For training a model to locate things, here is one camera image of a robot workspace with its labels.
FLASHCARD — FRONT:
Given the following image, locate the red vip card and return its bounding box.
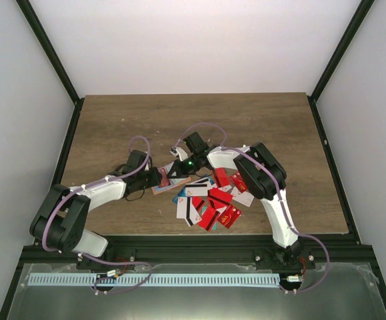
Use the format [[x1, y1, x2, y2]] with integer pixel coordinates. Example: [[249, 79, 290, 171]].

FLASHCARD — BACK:
[[217, 205, 242, 229], [158, 167, 171, 188], [229, 172, 248, 193]]

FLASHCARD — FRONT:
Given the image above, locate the pink card holder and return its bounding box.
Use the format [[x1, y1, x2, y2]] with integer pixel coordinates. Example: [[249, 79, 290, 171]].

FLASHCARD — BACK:
[[151, 163, 191, 195]]

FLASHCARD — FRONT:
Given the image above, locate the white card black stripe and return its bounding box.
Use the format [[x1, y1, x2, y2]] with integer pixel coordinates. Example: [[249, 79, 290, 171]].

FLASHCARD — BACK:
[[177, 197, 201, 227], [190, 177, 213, 186]]

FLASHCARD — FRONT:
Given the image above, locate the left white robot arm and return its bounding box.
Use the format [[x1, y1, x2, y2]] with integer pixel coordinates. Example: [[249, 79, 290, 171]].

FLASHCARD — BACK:
[[29, 150, 162, 269]]

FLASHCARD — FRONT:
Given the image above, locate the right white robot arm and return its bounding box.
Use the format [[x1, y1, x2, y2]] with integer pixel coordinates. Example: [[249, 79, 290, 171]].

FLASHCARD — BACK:
[[168, 132, 301, 269]]

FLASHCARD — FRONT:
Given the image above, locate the white card centre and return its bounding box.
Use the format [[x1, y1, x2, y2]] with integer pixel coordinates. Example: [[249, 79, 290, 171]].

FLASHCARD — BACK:
[[185, 183, 209, 197]]

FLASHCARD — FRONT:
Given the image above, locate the blue card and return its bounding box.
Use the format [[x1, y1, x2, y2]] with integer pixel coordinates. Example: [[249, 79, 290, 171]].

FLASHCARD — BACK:
[[173, 188, 185, 204]]

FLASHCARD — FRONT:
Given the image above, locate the red card upper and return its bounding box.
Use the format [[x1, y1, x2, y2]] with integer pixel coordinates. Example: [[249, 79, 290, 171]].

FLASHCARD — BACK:
[[213, 168, 230, 188]]

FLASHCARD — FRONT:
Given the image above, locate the red card black stripe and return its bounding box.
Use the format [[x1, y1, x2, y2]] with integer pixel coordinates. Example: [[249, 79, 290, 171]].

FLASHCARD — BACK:
[[208, 188, 233, 205]]

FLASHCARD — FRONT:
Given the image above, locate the red VIP card front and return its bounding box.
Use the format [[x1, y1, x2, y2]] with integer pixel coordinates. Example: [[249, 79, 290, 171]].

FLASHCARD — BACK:
[[217, 205, 242, 229]]

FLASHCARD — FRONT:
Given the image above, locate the white card right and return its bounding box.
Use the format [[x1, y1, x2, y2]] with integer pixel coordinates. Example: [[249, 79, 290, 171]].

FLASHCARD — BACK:
[[231, 187, 254, 207]]

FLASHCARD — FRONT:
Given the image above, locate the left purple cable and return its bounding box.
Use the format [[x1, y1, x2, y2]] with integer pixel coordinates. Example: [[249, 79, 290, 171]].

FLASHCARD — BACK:
[[41, 135, 155, 295]]

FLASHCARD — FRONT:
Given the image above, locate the purple cable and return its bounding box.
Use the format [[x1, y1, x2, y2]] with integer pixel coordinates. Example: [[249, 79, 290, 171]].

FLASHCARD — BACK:
[[41, 135, 155, 295], [177, 122, 330, 295]]

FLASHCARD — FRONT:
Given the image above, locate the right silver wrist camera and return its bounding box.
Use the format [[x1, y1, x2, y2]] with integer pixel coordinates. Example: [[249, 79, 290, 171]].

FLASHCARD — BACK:
[[170, 147, 189, 161]]

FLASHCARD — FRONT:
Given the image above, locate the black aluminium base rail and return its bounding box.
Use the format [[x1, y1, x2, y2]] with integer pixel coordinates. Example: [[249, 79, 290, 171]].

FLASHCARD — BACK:
[[22, 235, 373, 267]]

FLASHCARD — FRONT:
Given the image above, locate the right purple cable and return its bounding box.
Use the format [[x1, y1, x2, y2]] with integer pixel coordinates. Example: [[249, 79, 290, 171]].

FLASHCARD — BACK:
[[177, 122, 330, 295]]

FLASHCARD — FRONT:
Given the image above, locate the light blue slotted cable duct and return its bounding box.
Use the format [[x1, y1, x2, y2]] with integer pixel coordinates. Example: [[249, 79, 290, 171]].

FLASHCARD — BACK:
[[27, 273, 280, 288]]

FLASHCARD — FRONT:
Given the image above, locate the left black frame post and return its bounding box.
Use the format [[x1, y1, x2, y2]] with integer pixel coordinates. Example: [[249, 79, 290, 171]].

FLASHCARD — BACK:
[[15, 0, 81, 103]]

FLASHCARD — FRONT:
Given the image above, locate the black frame post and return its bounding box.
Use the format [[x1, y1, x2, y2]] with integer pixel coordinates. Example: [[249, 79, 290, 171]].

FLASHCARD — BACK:
[[311, 0, 376, 99], [15, 0, 81, 103]]

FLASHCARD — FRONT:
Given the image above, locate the right black frame post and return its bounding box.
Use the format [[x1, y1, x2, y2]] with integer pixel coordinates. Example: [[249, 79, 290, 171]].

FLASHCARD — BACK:
[[311, 0, 376, 99]]

